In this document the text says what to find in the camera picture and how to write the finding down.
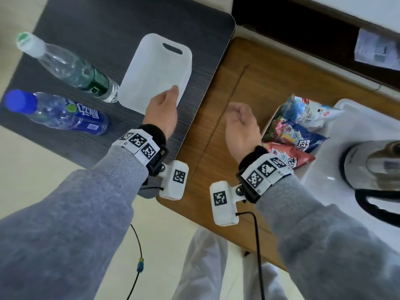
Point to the steel kettle with black lid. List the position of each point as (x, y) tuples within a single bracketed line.
[(375, 165)]

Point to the person's right hand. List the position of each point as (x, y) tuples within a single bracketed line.
[(243, 134)]

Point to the green cap water bottle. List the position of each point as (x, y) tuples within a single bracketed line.
[(68, 70)]

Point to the person's left forearm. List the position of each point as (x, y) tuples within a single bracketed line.
[(62, 228)]

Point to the person's right forearm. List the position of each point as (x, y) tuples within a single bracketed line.
[(328, 246)]

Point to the printed paper sheet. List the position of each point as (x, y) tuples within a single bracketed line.
[(375, 49)]

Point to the person's right leg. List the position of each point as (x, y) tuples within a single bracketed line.
[(272, 284)]

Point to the light blue white packet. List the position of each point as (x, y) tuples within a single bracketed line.
[(315, 115)]

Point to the person's left leg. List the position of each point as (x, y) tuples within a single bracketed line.
[(200, 271)]

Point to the person's leg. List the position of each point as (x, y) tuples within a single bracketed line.
[(200, 271), (272, 284)]

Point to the dark blue snack packet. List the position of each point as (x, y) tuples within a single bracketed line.
[(300, 140)]

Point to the person's left hand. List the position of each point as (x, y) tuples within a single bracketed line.
[(162, 112)]

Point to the blue cap water bottle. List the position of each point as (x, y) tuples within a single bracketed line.
[(62, 114)]

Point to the white plastic basket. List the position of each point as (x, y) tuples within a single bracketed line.
[(150, 78), (268, 125)]

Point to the large white tray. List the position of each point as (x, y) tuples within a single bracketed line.
[(328, 187)]

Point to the red snack packet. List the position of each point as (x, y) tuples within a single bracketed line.
[(290, 154)]

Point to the white marker wrist tracker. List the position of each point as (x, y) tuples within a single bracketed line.
[(175, 184), (222, 206)]

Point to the white marker right wrist tracker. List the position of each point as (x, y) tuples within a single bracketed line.
[(222, 206)]

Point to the white marker left wrist tracker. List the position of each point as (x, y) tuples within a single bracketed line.
[(175, 184)]

